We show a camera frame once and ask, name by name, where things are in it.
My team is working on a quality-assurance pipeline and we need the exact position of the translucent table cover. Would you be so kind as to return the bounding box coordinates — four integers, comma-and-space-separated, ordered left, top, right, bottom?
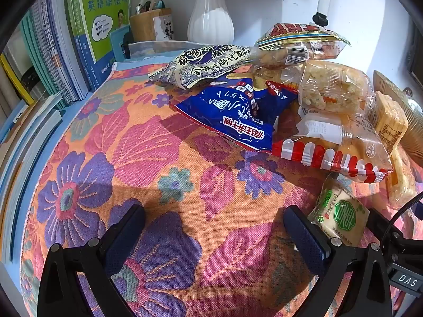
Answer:
128, 41, 238, 63

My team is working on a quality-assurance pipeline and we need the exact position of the black and white printed packet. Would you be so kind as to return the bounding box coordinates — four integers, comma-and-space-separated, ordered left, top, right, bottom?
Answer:
148, 44, 256, 89

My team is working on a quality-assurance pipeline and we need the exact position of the blue packet with red edge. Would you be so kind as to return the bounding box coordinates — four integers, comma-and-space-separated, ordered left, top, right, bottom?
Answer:
211, 73, 298, 130

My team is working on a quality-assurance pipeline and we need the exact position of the green label snack packet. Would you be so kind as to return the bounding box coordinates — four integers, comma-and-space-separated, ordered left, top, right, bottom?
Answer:
307, 173, 371, 246

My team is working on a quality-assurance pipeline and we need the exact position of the pale yellow snack packet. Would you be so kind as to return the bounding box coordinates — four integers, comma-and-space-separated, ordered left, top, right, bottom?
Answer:
385, 145, 419, 207

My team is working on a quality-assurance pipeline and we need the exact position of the red striped bread packet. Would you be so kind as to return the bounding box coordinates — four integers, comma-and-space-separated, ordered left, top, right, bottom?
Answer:
271, 112, 394, 184

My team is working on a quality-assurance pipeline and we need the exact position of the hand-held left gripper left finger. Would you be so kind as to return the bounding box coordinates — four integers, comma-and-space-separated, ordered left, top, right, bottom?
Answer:
38, 204, 148, 317

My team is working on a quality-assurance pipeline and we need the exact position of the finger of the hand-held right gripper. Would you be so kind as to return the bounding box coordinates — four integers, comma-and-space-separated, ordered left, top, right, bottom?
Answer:
365, 209, 405, 241

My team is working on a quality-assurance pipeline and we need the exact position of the white ribbed vase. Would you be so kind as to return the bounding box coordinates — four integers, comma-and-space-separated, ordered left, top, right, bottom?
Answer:
188, 0, 235, 45

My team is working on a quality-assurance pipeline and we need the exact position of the bunch of pens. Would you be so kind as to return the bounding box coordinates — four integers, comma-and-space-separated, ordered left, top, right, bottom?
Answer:
135, 0, 166, 13

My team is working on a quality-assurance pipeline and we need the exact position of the woven wooden basket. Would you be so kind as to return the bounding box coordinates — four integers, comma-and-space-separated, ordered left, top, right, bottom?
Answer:
373, 69, 423, 170

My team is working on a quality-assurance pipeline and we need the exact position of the wooden pen holder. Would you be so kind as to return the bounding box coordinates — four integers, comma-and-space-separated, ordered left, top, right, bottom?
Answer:
130, 8, 173, 42

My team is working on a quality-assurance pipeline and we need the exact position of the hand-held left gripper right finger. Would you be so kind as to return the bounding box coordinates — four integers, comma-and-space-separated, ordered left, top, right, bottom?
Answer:
282, 205, 394, 317

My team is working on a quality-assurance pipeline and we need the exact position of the light blue card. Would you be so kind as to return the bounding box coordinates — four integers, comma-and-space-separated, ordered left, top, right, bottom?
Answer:
110, 25, 133, 62

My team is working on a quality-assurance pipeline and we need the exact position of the white spiral-bound notebook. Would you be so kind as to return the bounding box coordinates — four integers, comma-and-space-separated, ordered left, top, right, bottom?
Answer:
30, 0, 88, 101

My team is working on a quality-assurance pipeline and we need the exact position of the stack of flat books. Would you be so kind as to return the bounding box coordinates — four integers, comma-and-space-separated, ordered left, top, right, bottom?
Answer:
0, 92, 63, 265

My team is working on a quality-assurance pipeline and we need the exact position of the dark framed panel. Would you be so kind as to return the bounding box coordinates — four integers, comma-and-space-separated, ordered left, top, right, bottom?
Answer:
407, 7, 423, 80

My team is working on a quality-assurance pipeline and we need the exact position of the yellow book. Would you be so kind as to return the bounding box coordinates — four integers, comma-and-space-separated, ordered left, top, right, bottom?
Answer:
0, 53, 35, 106

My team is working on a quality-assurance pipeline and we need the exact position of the black cable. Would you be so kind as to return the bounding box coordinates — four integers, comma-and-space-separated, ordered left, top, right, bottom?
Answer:
380, 193, 423, 248

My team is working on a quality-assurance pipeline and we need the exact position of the clear crumbly cake packet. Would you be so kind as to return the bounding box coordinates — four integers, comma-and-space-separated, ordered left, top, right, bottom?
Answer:
297, 60, 375, 116

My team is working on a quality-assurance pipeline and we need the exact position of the teal spiral notebook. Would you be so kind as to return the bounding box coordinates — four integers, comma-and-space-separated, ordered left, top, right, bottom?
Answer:
20, 16, 67, 108

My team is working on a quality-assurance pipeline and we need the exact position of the yellow boxed snack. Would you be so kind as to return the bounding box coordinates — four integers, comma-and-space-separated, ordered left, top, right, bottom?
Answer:
368, 91, 409, 156

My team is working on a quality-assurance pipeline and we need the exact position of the floral woven cloth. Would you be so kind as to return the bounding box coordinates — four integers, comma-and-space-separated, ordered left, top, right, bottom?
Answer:
20, 61, 423, 317

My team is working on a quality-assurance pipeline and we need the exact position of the blue snack packet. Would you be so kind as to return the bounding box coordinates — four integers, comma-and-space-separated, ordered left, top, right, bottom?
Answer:
174, 84, 275, 153

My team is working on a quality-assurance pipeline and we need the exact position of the red and yellow topped packet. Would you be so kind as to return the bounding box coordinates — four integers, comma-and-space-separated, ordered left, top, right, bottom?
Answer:
254, 23, 351, 70

